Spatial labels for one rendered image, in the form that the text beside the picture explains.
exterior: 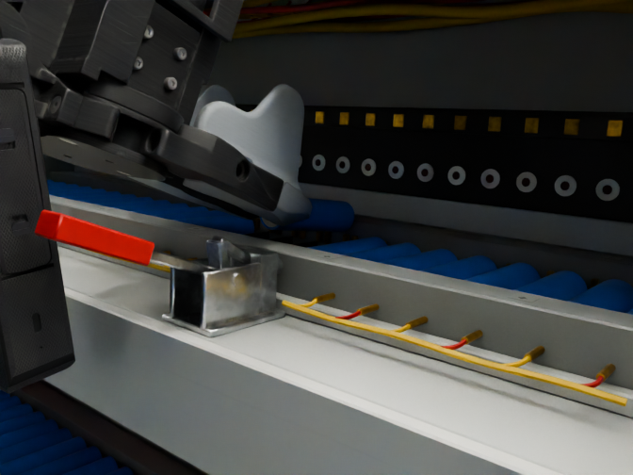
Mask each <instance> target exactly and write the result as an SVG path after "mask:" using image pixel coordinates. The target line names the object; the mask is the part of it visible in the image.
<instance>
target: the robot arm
mask: <svg viewBox="0 0 633 475"><path fill-rule="evenodd" d="M243 2H244V0H214V3H213V6H212V8H211V11H210V14H209V17H208V16H207V15H205V14H204V13H203V10H204V7H205V3H206V0H0V389H1V390H3V391H4V392H6V393H8V394H9V393H11V392H14V391H16V390H18V389H21V388H23V387H25V386H28V385H31V384H34V383H36V382H37V381H40V380H42V379H44V378H47V377H49V376H51V375H53V374H56V373H58V372H60V371H62V370H64V369H67V368H69V367H70V366H71V365H72V364H73V363H74V362H75V356H74V350H73V339H72V333H71V327H70V321H69V315H68V309H67V303H66V297H65V291H64V285H63V279H62V273H61V267H60V261H59V255H58V248H57V242H56V241H54V240H51V239H48V238H45V237H39V236H36V235H35V233H34V232H35V229H36V226H37V223H38V220H39V217H40V214H41V212H42V210H44V209H45V210H49V211H52V207H51V202H50V196H49V189H48V184H47V178H46V171H45V166H44V160H43V154H45V155H47V156H51V157H54V158H56V159H59V160H62V161H65V162H68V163H71V164H74V165H77V166H80V167H83V168H87V169H91V170H94V171H97V172H105V173H110V174H113V175H116V176H119V177H120V178H123V179H126V180H129V181H132V182H135V183H138V184H140V185H142V186H145V187H148V188H153V189H155V190H158V191H161V192H164V193H167V194H170V195H174V196H176V197H179V198H182V199H185V200H187V201H190V202H192V203H195V204H198V205H203V206H207V207H210V208H213V209H216V210H218V211H221V212H225V213H228V214H231V215H234V216H237V217H239V218H242V219H245V220H253V219H256V218H259V217H262V218H264V219H266V220H268V221H270V222H272V223H274V224H277V225H281V226H286V225H288V224H291V223H295V222H298V221H303V220H307V219H309V218H310V215H311V212H312V208H313V206H312V203H311V201H310V200H309V199H308V198H307V197H306V196H305V195H303V194H302V190H301V189H300V186H299V182H298V175H299V165H300V149H301V140H302V131H303V122H304V104H303V101H302V99H301V97H300V95H299V93H298V92H297V91H296V90H295V89H293V88H291V87H289V86H287V85H286V84H280V85H277V86H276V87H274V88H273V89H272V90H271V92H270V93H269V94H268V95H267V96H266V97H265V98H264V100H263V101H262V102H261V103H260V104H259V105H258V106H257V107H256V108H255V109H254V110H253V111H250V112H245V111H243V110H241V109H239V108H237V107H235V100H234V98H233V96H232V95H231V93H230V92H229V91H228V90H227V89H225V88H223V87H221V86H218V85H212V86H210V87H208V88H207V89H206V90H205V91H204V92H203V93H202V94H201V95H200V96H199V94H200V91H201V88H202V85H208V82H209V79H210V76H211V73H212V70H213V67H214V64H215V61H216V58H217V54H218V51H219V47H220V44H221V41H224V42H231V41H232V38H233V35H234V32H235V27H236V24H237V20H238V17H239V14H240V11H241V9H242V5H243ZM198 97H199V98H198Z"/></svg>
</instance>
